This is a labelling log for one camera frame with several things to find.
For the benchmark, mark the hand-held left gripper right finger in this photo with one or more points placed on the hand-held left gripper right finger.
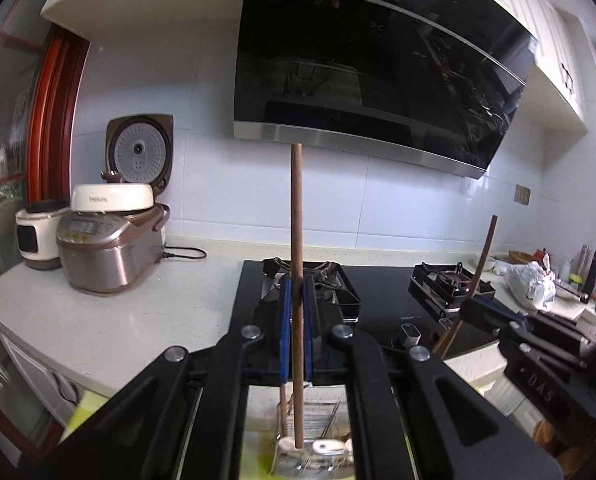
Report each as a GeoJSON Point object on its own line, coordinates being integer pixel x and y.
{"type": "Point", "coordinates": [308, 320]}

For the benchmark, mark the white domed appliance lid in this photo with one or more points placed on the white domed appliance lid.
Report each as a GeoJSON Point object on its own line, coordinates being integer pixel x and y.
{"type": "Point", "coordinates": [108, 200]}

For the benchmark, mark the black glass range hood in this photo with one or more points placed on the black glass range hood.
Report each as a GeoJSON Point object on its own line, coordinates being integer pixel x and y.
{"type": "Point", "coordinates": [378, 60]}

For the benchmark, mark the long brown chopstick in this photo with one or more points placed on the long brown chopstick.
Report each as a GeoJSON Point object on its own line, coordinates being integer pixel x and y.
{"type": "Point", "coordinates": [485, 255]}
{"type": "Point", "coordinates": [296, 210]}

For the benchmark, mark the small white brown appliance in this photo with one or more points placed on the small white brown appliance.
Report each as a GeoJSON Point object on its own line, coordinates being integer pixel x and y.
{"type": "Point", "coordinates": [48, 220]}

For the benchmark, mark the red pot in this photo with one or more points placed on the red pot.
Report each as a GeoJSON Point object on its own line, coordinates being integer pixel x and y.
{"type": "Point", "coordinates": [544, 260]}

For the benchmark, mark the black bottle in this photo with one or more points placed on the black bottle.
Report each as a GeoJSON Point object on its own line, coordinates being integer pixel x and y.
{"type": "Point", "coordinates": [594, 275]}

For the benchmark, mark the red framed glass door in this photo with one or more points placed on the red framed glass door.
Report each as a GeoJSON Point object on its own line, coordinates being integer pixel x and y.
{"type": "Point", "coordinates": [53, 110]}

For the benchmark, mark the white plastic bag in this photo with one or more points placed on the white plastic bag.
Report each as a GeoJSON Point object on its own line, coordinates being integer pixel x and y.
{"type": "Point", "coordinates": [528, 285]}

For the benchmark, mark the small white ceramic spoon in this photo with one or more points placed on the small white ceramic spoon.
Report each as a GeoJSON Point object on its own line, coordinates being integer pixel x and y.
{"type": "Point", "coordinates": [325, 445]}

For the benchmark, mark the silver hob knob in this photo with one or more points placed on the silver hob knob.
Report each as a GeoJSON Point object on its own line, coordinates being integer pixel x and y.
{"type": "Point", "coordinates": [411, 334]}
{"type": "Point", "coordinates": [446, 324]}

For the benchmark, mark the white kitchen base cabinets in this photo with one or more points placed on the white kitchen base cabinets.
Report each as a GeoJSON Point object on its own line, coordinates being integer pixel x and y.
{"type": "Point", "coordinates": [33, 380]}

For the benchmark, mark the bronze wall socket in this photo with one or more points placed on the bronze wall socket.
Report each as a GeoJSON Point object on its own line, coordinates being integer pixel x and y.
{"type": "Point", "coordinates": [522, 194]}

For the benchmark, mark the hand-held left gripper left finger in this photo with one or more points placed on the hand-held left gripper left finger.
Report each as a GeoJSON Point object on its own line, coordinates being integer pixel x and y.
{"type": "Point", "coordinates": [285, 320]}

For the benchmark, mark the person's right hand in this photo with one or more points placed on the person's right hand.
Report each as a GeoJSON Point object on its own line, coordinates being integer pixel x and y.
{"type": "Point", "coordinates": [545, 435]}

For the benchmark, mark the black burner grate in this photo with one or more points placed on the black burner grate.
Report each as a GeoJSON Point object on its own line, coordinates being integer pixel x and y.
{"type": "Point", "coordinates": [428, 280]}
{"type": "Point", "coordinates": [343, 285]}

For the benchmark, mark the white speckled stone countertop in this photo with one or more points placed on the white speckled stone countertop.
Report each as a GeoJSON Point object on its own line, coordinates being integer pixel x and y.
{"type": "Point", "coordinates": [128, 320]}

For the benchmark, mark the black glass gas hob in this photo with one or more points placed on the black glass gas hob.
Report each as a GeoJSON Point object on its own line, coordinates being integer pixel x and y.
{"type": "Point", "coordinates": [378, 290]}

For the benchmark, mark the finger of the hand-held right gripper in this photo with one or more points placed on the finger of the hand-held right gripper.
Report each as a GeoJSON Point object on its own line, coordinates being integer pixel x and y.
{"type": "Point", "coordinates": [563, 330]}
{"type": "Point", "coordinates": [493, 310]}

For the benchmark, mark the silver brown rice cooker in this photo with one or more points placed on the silver brown rice cooker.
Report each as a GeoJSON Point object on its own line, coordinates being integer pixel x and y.
{"type": "Point", "coordinates": [103, 260]}

